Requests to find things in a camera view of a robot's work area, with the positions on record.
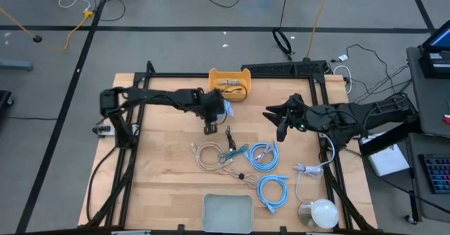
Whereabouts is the black aluminium table frame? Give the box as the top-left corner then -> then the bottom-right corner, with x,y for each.
84,61 -> 380,235

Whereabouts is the black cable bundle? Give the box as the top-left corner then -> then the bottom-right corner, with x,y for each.
330,44 -> 412,118

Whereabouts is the white lamp cable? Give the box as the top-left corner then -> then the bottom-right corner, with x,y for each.
292,132 -> 337,203

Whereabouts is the grey metal bar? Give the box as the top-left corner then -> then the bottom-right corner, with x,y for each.
0,58 -> 34,72

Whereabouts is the pink braided cable black tie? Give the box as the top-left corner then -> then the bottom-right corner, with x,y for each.
219,167 -> 260,189

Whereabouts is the black looped floor cable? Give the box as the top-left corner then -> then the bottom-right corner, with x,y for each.
91,0 -> 127,22

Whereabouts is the thin black floor cable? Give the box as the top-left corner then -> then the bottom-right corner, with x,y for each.
5,115 -> 59,122

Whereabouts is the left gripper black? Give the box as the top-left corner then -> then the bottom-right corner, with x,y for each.
200,89 -> 230,135

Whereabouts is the short black cable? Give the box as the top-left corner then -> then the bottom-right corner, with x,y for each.
224,125 -> 237,152

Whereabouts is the white box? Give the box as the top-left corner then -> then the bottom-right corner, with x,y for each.
359,132 -> 411,178

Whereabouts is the black metal bar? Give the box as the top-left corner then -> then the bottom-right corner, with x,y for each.
358,122 -> 423,158

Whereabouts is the beige ethernet cable coil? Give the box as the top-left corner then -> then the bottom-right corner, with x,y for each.
191,141 -> 229,172

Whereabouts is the laptop screen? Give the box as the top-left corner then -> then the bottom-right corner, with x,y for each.
420,18 -> 450,53

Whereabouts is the grey plastic bin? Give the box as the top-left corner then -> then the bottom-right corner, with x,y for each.
202,193 -> 255,234

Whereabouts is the yellow plastic bin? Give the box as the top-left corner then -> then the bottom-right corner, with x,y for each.
207,68 -> 252,102

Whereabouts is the yellow cord black plug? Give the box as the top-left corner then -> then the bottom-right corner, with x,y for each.
0,6 -> 43,44

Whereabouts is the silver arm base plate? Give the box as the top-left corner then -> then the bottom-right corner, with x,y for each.
92,122 -> 140,138

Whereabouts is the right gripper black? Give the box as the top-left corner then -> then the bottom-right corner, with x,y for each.
262,93 -> 319,143

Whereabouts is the white looped cable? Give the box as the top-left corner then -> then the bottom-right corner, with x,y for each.
332,65 -> 352,94

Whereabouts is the black equipment base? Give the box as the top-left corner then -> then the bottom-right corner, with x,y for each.
0,89 -> 15,116

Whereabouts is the black coiled floor cable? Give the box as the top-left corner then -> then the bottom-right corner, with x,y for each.
272,0 -> 295,61

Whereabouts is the grey desk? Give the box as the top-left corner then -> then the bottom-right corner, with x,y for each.
406,46 -> 450,225

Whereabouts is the yellow and black cable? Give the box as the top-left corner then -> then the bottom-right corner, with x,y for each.
224,86 -> 248,99

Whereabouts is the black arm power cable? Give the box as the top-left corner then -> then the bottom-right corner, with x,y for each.
86,144 -> 120,225

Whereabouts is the green cable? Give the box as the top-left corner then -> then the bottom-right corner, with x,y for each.
217,144 -> 250,160

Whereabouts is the orange floor cable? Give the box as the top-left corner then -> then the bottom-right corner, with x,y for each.
306,0 -> 335,61

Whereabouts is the black device with label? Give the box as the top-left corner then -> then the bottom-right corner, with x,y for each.
418,50 -> 450,80

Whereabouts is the white dome lamp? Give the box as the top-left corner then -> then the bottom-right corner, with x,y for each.
297,198 -> 340,230

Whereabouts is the backlit black keyboard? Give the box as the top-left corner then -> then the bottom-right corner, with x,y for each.
418,153 -> 450,195

